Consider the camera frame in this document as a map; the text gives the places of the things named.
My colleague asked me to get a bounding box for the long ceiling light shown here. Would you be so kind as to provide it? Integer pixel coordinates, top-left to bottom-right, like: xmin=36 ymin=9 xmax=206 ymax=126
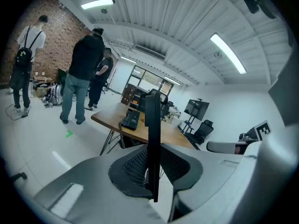
xmin=80 ymin=0 xmax=116 ymax=10
xmin=163 ymin=76 xmax=182 ymax=86
xmin=119 ymin=56 xmax=137 ymax=64
xmin=210 ymin=33 xmax=247 ymax=75

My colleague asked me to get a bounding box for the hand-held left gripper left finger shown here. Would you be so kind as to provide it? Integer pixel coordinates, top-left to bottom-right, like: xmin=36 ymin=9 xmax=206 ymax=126
xmin=34 ymin=144 xmax=168 ymax=224

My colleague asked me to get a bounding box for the black television stand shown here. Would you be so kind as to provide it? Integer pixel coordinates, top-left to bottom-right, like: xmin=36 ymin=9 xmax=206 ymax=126
xmin=178 ymin=115 xmax=199 ymax=135

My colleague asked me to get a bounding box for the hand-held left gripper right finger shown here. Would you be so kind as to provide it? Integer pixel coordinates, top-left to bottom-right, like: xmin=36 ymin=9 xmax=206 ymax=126
xmin=160 ymin=144 xmax=243 ymax=224

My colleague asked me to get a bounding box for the brown drawer cabinet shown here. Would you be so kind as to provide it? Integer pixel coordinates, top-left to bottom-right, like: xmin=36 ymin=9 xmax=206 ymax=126
xmin=121 ymin=83 xmax=137 ymax=106

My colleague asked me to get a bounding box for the black backpack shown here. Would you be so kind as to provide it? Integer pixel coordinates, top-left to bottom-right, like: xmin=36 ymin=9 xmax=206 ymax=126
xmin=14 ymin=26 xmax=43 ymax=69

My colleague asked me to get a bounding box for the black framed window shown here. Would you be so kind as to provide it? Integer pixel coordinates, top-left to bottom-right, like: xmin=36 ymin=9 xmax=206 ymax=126
xmin=128 ymin=65 xmax=175 ymax=95

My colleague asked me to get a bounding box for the black chair caster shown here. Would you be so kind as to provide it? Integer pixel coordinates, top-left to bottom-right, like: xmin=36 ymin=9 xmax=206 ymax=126
xmin=10 ymin=172 xmax=28 ymax=184

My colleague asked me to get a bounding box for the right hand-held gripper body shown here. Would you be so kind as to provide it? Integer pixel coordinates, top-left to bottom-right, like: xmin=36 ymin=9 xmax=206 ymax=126
xmin=238 ymin=119 xmax=272 ymax=142

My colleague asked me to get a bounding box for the ceiling air conditioner vent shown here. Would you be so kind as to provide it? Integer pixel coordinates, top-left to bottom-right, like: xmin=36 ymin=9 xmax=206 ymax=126
xmin=134 ymin=44 xmax=167 ymax=61

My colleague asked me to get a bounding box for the light wooden table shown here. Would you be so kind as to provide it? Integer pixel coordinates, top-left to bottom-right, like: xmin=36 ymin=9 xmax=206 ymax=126
xmin=167 ymin=106 xmax=182 ymax=126

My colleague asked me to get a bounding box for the black cable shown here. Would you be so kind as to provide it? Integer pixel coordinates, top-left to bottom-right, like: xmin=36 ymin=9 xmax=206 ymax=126
xmin=118 ymin=122 xmax=127 ymax=149

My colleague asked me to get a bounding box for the floor cable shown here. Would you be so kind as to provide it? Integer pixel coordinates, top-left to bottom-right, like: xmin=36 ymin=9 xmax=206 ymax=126
xmin=5 ymin=103 xmax=27 ymax=121

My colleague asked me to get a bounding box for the cardboard box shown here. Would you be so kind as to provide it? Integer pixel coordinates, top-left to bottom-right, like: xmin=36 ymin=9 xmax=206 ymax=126
xmin=35 ymin=86 xmax=51 ymax=98

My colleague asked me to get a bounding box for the black television screen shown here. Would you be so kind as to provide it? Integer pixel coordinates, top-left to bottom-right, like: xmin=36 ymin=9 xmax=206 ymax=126
xmin=184 ymin=98 xmax=210 ymax=121

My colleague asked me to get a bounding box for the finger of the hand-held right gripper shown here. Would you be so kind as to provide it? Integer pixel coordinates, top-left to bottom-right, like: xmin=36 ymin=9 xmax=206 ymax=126
xmin=206 ymin=140 xmax=237 ymax=153

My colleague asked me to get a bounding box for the white robot equipment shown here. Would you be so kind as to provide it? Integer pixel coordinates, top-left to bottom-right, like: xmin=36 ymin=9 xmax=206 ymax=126
xmin=43 ymin=83 xmax=63 ymax=107

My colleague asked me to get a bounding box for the black telephone base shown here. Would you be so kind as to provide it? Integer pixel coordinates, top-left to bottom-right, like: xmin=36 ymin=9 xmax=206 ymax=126
xmin=121 ymin=108 xmax=141 ymax=131

